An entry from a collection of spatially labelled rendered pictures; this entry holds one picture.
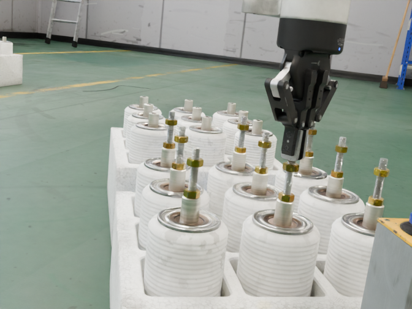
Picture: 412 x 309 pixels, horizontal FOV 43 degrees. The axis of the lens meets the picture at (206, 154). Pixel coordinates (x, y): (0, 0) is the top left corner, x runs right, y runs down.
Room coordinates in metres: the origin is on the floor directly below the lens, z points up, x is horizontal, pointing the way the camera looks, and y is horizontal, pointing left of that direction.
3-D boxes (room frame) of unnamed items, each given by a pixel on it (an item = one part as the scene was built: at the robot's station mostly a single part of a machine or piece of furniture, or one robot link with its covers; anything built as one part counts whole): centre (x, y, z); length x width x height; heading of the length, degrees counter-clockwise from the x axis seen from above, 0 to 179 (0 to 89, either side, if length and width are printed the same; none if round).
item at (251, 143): (1.17, -0.11, 0.16); 0.10 x 0.10 x 0.18
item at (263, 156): (0.72, -0.08, 0.30); 0.01 x 0.01 x 0.08
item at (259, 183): (0.72, -0.08, 0.26); 0.02 x 0.02 x 0.03
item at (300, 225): (0.61, -0.10, 0.25); 0.08 x 0.08 x 0.01
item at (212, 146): (1.14, 0.01, 0.16); 0.10 x 0.10 x 0.18
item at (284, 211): (0.61, -0.10, 0.26); 0.02 x 0.02 x 0.03
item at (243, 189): (0.73, -0.08, 0.25); 0.08 x 0.08 x 0.01
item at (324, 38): (0.61, -0.10, 0.45); 0.08 x 0.08 x 0.09
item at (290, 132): (0.60, -0.09, 0.37); 0.03 x 0.01 x 0.05; 140
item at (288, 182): (0.61, -0.10, 0.30); 0.01 x 0.01 x 0.08
